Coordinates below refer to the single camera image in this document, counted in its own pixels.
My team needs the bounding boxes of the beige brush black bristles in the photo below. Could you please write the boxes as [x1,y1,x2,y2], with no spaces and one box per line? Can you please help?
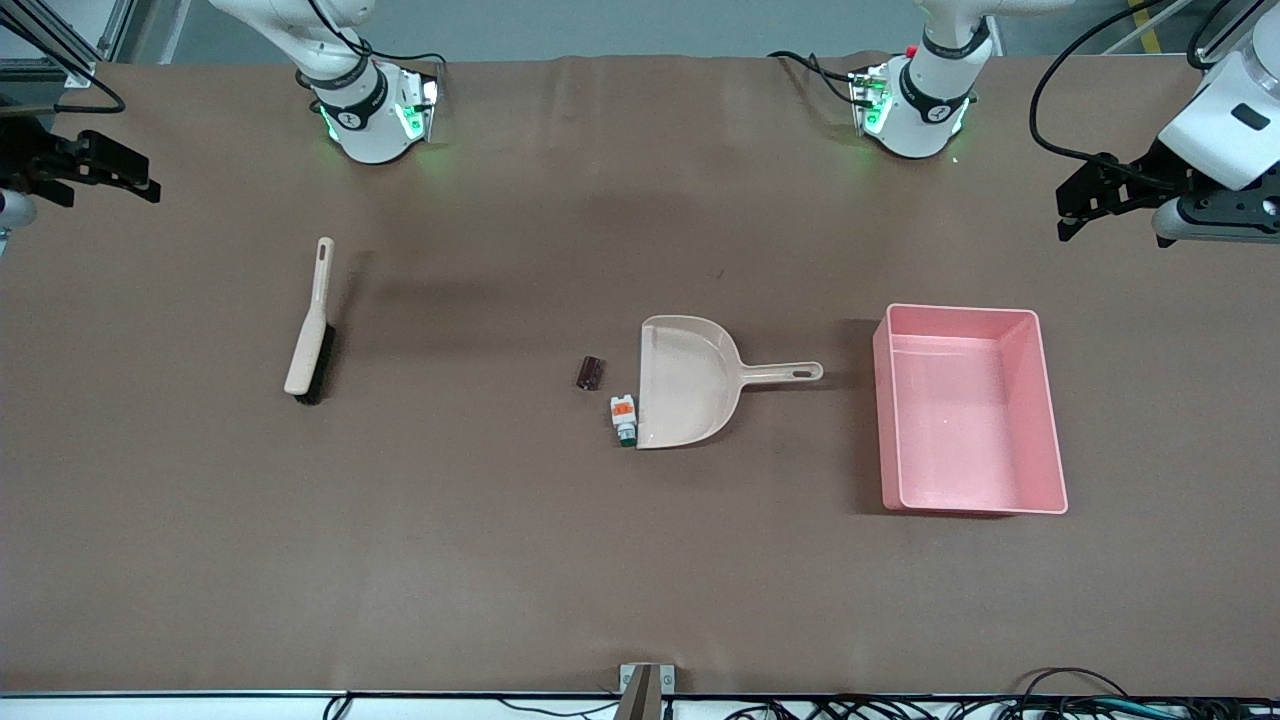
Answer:
[283,236,338,406]

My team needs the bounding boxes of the beige plastic dustpan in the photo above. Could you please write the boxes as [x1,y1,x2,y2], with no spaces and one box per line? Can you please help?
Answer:
[638,315,825,451]

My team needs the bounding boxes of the black hanging cable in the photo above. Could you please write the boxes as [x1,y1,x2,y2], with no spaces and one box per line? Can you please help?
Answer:
[1186,0,1246,73]

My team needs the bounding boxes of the metal table edge bracket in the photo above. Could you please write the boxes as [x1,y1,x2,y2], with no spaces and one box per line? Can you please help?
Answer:
[618,663,677,720]

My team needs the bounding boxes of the pink plastic bin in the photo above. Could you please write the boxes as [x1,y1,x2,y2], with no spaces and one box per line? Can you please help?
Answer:
[872,303,1069,517]

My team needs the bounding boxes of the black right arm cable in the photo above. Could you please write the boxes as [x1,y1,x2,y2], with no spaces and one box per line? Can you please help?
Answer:
[0,20,126,113]

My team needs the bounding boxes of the brown table mat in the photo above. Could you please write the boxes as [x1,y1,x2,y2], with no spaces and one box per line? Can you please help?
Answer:
[0,52,1280,697]

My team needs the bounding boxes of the black base cable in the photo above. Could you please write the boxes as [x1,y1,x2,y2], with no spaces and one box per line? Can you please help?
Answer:
[300,0,448,69]
[768,50,871,106]

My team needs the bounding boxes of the black floor cable bundle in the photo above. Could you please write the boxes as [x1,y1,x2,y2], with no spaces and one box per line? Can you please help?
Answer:
[720,695,1280,720]

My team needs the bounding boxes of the black looped floor cable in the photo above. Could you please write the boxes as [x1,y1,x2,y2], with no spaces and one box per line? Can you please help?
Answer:
[1015,667,1136,701]

